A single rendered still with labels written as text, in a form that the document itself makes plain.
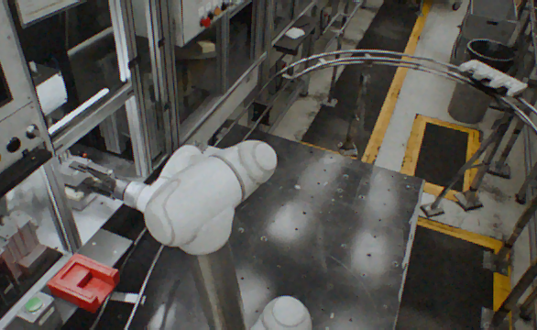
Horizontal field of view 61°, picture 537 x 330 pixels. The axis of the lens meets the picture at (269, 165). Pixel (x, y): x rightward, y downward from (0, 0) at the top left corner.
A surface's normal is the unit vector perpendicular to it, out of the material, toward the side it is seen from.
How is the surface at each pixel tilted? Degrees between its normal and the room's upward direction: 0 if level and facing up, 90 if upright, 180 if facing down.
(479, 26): 91
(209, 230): 82
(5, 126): 90
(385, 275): 0
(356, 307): 0
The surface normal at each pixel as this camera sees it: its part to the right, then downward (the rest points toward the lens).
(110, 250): 0.07, -0.76
